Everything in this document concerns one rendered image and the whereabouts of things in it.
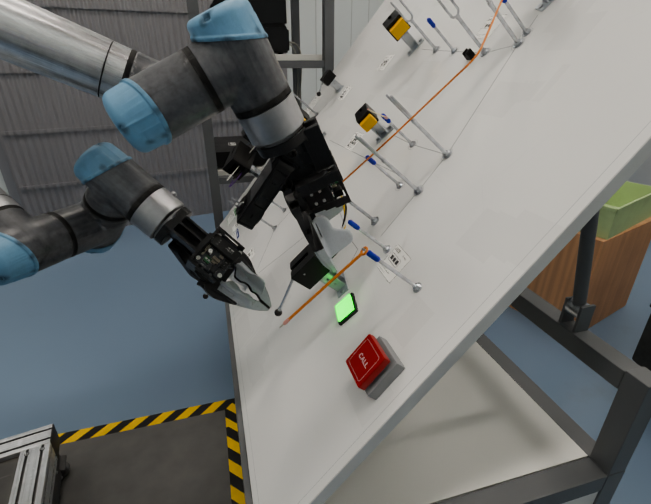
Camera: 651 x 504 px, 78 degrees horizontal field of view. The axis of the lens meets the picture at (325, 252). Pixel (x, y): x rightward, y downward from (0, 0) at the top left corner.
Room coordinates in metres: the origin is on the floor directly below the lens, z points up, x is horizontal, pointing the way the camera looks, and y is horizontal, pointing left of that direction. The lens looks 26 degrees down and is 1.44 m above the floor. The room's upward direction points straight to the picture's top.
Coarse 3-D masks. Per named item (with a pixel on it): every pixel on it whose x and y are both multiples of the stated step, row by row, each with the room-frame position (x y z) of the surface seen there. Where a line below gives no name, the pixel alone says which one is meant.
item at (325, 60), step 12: (192, 0) 1.47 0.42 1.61; (324, 0) 1.59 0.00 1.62; (192, 12) 1.47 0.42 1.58; (324, 12) 1.59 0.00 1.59; (324, 24) 1.59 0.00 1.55; (324, 36) 1.59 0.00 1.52; (324, 48) 1.59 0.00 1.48; (288, 60) 1.56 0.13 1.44; (300, 60) 1.57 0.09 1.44; (312, 60) 1.58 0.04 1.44; (324, 60) 1.59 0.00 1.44; (324, 72) 1.59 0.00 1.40; (204, 132) 1.47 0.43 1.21; (216, 168) 1.47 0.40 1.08; (216, 180) 1.47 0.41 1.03; (228, 180) 1.49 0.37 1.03; (240, 180) 1.50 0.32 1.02; (252, 180) 1.51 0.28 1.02; (216, 192) 1.47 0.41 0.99; (216, 204) 1.47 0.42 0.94; (216, 216) 1.47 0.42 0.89; (216, 228) 1.47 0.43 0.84
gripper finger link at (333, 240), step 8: (320, 216) 0.52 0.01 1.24; (320, 224) 0.52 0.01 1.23; (328, 224) 0.52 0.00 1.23; (320, 232) 0.52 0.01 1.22; (328, 232) 0.52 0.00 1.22; (336, 232) 0.52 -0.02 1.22; (344, 232) 0.52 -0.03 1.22; (320, 240) 0.51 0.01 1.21; (328, 240) 0.52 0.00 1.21; (336, 240) 0.52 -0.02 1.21; (344, 240) 0.52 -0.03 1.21; (328, 248) 0.52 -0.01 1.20; (336, 248) 0.52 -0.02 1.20; (320, 256) 0.51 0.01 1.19; (328, 256) 0.51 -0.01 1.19; (328, 264) 0.52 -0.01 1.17
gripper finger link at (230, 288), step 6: (222, 282) 0.56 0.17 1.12; (228, 282) 0.58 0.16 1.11; (234, 282) 0.58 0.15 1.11; (222, 288) 0.57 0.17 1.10; (228, 288) 0.55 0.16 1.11; (234, 288) 0.57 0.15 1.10; (228, 294) 0.56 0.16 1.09; (234, 294) 0.56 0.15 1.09; (240, 294) 0.54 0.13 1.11; (246, 294) 0.57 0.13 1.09; (234, 300) 0.56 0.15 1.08; (240, 300) 0.56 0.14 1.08; (246, 300) 0.54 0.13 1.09; (252, 300) 0.57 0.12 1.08; (240, 306) 0.57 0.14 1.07; (246, 306) 0.56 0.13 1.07; (252, 306) 0.56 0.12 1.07; (258, 306) 0.57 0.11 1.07; (264, 306) 0.57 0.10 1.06
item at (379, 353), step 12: (372, 336) 0.41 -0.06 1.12; (360, 348) 0.41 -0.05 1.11; (372, 348) 0.39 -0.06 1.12; (348, 360) 0.40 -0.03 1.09; (360, 360) 0.39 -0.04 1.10; (372, 360) 0.38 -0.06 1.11; (384, 360) 0.37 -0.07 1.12; (360, 372) 0.37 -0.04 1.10; (372, 372) 0.36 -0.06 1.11; (360, 384) 0.36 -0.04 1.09
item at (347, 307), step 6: (348, 294) 0.54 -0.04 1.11; (342, 300) 0.54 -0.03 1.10; (348, 300) 0.53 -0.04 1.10; (354, 300) 0.53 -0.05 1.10; (336, 306) 0.54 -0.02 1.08; (342, 306) 0.53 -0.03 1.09; (348, 306) 0.52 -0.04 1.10; (354, 306) 0.52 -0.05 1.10; (336, 312) 0.53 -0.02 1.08; (342, 312) 0.52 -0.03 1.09; (348, 312) 0.51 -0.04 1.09; (354, 312) 0.51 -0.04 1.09; (342, 318) 0.51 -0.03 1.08; (348, 318) 0.51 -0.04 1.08; (342, 324) 0.51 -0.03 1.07
